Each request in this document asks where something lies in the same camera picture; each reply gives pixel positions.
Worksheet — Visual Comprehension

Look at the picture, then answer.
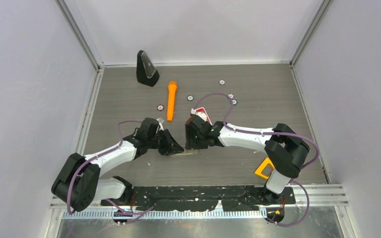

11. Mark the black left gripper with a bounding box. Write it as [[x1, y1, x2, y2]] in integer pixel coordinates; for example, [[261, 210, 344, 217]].
[[147, 128, 184, 156]]

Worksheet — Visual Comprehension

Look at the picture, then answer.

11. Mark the red white remote control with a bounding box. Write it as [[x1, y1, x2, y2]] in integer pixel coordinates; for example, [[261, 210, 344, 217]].
[[195, 107, 213, 125]]

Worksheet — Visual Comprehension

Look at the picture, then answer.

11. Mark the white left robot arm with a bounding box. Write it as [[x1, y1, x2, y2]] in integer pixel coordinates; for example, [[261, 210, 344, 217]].
[[51, 118, 184, 214]]

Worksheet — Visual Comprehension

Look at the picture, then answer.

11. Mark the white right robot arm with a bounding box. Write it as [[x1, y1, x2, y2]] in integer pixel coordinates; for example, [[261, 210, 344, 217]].
[[185, 115, 310, 204]]

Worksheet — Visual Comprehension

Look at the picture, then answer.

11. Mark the black wedge stand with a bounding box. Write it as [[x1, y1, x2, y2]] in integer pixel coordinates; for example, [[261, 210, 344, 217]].
[[136, 50, 160, 87]]

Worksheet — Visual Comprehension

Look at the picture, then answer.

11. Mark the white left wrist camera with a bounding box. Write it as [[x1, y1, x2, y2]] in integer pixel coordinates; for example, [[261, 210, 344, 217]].
[[157, 118, 164, 131]]

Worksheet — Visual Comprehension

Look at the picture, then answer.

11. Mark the yellow triangular frame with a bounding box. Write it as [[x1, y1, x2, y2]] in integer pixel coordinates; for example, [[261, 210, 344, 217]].
[[254, 157, 275, 179]]

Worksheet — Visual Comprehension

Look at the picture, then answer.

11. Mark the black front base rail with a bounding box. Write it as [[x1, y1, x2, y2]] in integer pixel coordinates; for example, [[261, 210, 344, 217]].
[[131, 184, 296, 213]]

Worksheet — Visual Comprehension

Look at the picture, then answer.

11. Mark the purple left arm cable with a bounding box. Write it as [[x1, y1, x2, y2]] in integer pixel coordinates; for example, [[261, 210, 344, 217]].
[[66, 120, 145, 216]]

